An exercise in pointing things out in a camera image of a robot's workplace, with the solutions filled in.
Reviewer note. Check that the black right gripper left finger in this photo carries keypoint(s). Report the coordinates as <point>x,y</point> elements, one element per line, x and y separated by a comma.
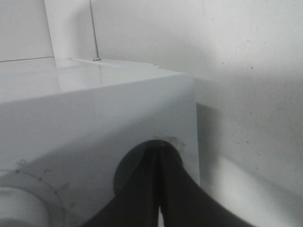
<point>137,205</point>

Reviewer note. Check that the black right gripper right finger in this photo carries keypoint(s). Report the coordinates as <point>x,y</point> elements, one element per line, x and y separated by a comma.
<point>183,202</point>

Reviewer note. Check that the round white door button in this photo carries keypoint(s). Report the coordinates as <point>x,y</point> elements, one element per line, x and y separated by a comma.
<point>131,160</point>

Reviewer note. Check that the white microwave oven body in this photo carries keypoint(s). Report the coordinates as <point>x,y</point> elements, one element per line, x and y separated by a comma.
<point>65,125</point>

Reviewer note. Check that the white lower microwave knob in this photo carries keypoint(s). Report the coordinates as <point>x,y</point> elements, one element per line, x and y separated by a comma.
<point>19,208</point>

